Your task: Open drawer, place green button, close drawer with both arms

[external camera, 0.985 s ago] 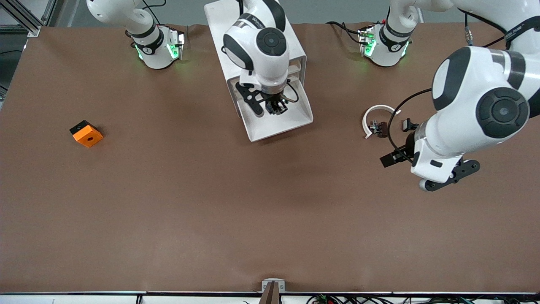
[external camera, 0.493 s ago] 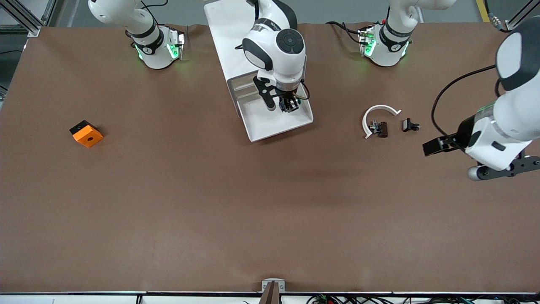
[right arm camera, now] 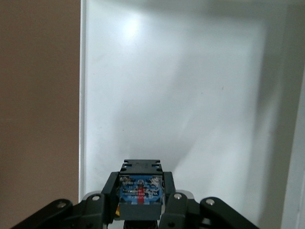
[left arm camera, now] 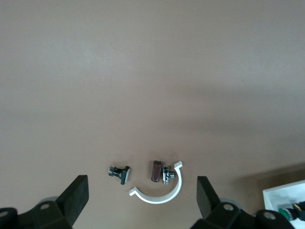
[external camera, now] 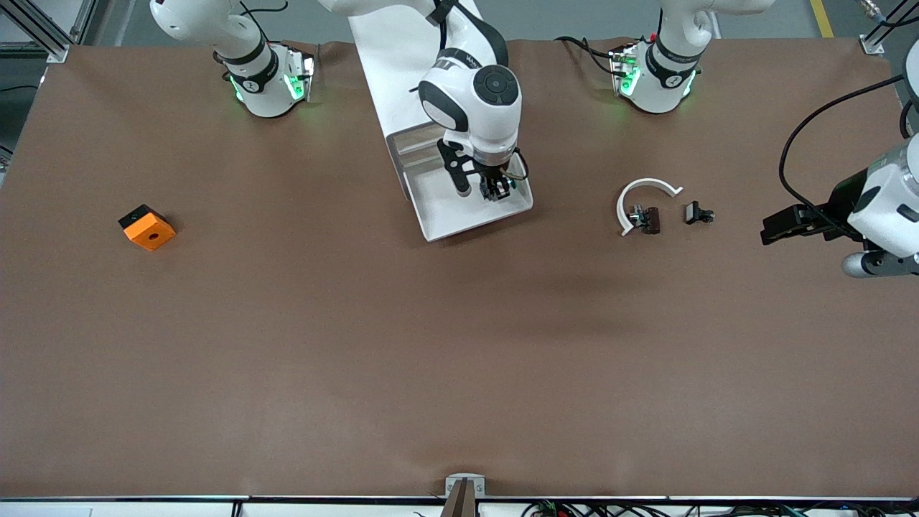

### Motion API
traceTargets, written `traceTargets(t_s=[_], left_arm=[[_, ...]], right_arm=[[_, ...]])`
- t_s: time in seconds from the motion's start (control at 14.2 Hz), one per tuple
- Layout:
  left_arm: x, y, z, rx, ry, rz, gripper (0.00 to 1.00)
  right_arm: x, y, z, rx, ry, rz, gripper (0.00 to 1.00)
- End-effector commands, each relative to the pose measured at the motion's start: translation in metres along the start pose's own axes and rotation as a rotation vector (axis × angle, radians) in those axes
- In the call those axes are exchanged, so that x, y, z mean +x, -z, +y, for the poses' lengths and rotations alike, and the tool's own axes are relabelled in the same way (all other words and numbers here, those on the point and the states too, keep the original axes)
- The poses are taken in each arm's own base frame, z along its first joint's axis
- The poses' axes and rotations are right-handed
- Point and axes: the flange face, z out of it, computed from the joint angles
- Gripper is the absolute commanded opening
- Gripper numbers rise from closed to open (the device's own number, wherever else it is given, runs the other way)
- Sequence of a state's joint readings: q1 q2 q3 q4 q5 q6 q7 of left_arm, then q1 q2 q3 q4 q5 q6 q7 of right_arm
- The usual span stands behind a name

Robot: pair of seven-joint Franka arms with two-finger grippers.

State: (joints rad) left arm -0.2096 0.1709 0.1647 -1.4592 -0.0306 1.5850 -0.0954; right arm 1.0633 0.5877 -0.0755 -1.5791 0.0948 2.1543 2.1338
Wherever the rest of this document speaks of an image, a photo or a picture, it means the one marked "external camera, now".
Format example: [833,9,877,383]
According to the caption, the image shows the brown table cover sheet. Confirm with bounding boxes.
[0,36,919,500]

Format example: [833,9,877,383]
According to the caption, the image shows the black base power cable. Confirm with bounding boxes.
[555,34,620,76]

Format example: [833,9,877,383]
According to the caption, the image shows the tangled black cables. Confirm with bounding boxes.
[521,499,919,517]

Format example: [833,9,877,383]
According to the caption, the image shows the white curved plastic ring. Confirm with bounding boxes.
[616,177,684,237]

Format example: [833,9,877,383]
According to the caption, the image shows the aluminium frame profile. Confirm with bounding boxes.
[0,0,98,64]
[859,0,919,57]

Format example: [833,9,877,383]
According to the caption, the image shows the grey metal bracket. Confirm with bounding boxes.
[445,474,486,498]

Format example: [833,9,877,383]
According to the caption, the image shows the small brown connector part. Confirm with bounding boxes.
[628,205,661,235]

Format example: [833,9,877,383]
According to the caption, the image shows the orange and black block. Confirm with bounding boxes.
[118,204,177,252]

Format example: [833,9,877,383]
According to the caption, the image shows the white table edge rail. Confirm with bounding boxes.
[0,495,919,517]

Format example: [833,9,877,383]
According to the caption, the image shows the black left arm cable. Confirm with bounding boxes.
[778,72,919,216]

